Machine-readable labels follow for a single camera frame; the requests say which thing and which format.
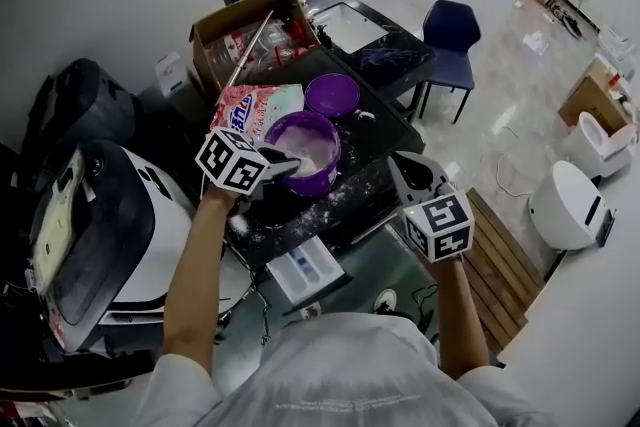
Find cream plastic panel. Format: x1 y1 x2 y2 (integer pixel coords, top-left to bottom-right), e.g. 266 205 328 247
32 149 86 291

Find white paper sheet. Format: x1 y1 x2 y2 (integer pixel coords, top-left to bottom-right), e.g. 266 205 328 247
522 30 551 56

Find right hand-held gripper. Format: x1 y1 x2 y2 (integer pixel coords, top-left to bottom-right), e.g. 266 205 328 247
387 151 475 264

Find black front-load washing machine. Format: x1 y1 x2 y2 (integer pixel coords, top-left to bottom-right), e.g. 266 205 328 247
222 45 427 274

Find white toilet with open lid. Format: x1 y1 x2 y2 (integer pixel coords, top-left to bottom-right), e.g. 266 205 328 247
559 110 639 179

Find person's right forearm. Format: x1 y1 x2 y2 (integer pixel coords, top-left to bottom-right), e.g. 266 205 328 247
432 257 491 381

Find purple bucket lid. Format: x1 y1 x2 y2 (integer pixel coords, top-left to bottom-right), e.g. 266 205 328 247
304 73 361 118

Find white box with blue label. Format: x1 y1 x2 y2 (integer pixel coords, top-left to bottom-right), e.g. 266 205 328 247
154 50 194 99

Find round white toilet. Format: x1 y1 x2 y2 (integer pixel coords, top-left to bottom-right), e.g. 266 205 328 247
528 159 616 251

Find pink detergent pouch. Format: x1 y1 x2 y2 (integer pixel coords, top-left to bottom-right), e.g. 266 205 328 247
209 83 305 136

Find dark grey bulky appliance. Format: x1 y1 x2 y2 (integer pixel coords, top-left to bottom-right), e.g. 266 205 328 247
24 58 139 151

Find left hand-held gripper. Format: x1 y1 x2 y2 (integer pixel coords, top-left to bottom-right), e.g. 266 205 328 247
194 127 303 206

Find blue chair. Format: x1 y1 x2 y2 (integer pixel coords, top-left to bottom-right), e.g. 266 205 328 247
417 0 482 125

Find white detergent drawer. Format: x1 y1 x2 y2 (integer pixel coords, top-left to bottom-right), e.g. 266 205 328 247
266 234 346 306

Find purple plastic bucket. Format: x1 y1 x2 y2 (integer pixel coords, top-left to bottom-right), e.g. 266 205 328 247
263 110 343 197

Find wooden slat platform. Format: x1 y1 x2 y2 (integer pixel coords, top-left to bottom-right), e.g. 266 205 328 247
464 187 546 356

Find person's right shoe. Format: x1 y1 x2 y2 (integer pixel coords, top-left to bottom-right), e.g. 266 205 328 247
374 288 399 315

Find open cardboard box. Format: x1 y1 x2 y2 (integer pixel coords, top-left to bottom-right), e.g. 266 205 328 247
189 0 321 96

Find person's white shirt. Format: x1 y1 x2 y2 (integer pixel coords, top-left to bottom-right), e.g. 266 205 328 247
129 312 556 427

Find metal rod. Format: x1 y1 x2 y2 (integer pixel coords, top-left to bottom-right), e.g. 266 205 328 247
227 9 275 89

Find white floor cable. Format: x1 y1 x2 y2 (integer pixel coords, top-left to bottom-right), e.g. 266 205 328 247
494 124 531 199

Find white and black washing machine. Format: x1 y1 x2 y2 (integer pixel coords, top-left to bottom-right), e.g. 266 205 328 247
27 139 254 354

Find black sink cabinet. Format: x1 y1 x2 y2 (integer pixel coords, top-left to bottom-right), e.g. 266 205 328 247
302 0 437 102

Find person's left forearm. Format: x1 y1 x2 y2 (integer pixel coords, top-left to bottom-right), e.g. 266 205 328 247
163 187 236 376

